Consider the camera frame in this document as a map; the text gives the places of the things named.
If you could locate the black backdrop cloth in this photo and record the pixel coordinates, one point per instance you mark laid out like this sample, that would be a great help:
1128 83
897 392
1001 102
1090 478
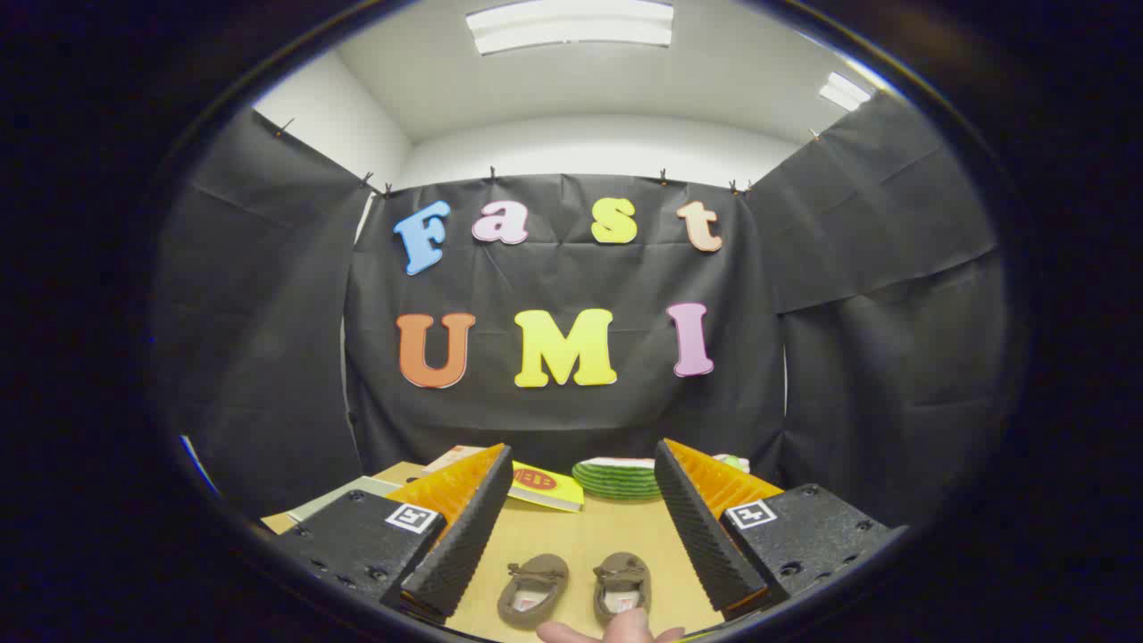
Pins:
893 313
571 277
259 313

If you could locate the pink and green plush toy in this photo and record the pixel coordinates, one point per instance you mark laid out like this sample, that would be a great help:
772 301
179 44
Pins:
734 462

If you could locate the yellow book with red circle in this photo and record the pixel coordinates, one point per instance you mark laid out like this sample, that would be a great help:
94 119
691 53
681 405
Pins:
546 487

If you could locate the large ceiling light panel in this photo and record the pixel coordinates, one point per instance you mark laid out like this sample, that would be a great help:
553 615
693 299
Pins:
571 25

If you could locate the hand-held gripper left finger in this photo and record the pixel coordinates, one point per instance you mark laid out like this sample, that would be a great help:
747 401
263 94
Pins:
464 545

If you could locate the green striped plush toy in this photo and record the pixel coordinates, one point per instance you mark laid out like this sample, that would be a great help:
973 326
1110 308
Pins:
616 480

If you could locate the beige cover book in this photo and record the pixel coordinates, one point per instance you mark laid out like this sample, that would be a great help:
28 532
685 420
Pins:
451 458

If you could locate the small ceiling light panel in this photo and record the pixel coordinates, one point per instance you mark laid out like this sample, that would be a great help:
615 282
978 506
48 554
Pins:
844 91

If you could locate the brown fuzzy shoe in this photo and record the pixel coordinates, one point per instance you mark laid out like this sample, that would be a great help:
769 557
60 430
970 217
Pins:
622 585
533 589

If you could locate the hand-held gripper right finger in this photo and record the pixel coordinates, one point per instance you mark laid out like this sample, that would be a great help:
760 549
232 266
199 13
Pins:
701 536

